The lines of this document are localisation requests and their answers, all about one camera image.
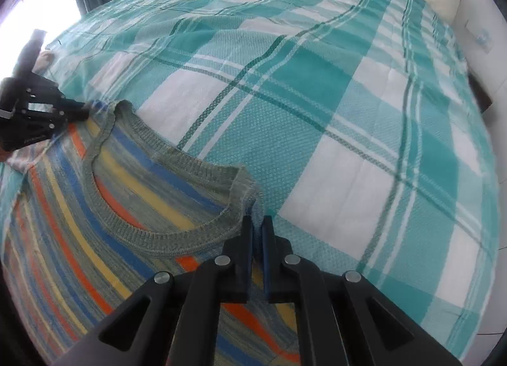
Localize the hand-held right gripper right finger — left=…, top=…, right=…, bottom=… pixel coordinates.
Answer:
left=261, top=216, right=463, bottom=366

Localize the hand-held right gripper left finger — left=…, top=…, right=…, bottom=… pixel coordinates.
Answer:
left=51, top=215, right=254, bottom=366

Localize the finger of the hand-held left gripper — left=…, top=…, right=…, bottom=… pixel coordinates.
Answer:
left=28, top=90, right=91, bottom=129

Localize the striped knit sweater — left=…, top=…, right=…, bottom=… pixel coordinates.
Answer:
left=3, top=100, right=302, bottom=366

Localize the teal plaid blanket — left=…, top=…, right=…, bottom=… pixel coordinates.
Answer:
left=0, top=0, right=500, bottom=359

